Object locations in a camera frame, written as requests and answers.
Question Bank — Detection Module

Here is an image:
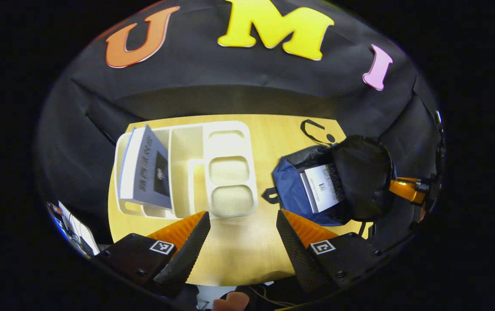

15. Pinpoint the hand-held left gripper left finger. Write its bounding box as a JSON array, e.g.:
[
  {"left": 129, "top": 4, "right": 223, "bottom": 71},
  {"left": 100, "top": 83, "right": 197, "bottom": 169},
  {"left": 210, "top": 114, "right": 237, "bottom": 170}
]
[{"left": 93, "top": 210, "right": 211, "bottom": 298}]

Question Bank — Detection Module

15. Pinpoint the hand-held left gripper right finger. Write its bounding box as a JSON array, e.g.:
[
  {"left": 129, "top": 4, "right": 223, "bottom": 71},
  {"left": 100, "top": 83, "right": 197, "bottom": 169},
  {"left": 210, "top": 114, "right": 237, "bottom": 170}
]
[{"left": 276, "top": 209, "right": 382, "bottom": 293}]

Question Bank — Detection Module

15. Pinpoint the blue schoolbag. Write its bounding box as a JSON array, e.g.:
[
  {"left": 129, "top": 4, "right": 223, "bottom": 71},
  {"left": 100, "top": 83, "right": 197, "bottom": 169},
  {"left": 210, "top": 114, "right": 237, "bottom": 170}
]
[{"left": 262, "top": 118, "right": 397, "bottom": 228}]

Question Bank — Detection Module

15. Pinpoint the book with plain white cover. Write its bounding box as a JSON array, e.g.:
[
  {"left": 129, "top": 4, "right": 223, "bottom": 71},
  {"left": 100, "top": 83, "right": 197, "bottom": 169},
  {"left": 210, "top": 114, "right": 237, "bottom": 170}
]
[{"left": 300, "top": 163, "right": 345, "bottom": 214}]

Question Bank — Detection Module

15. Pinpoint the book with illustrated purple cover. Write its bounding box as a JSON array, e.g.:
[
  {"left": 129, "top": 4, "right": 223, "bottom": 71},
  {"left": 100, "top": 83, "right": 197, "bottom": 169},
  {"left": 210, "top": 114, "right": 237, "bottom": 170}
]
[{"left": 117, "top": 124, "right": 174, "bottom": 210}]

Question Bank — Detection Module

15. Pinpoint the white bookshelf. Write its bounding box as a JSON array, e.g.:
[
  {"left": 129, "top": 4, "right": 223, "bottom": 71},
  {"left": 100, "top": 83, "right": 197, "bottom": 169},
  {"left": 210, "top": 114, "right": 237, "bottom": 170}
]
[{"left": 113, "top": 121, "right": 259, "bottom": 219}]

